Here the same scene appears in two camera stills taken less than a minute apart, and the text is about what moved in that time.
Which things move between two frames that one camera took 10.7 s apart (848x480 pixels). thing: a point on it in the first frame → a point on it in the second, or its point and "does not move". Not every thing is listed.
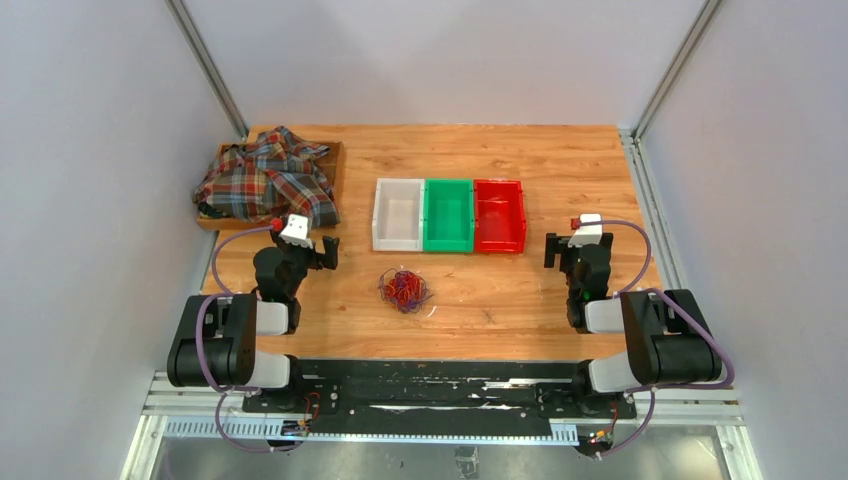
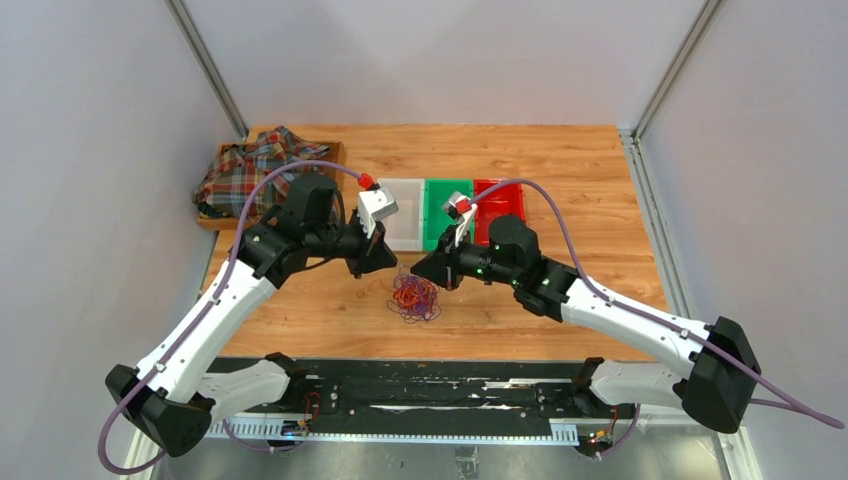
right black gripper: [558, 245] → [441, 267]
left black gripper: [318, 260] → [374, 254]
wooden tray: [333, 164] does not move
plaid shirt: [274, 177] does not move
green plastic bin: [448, 219] does not move
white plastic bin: [398, 216] does not move
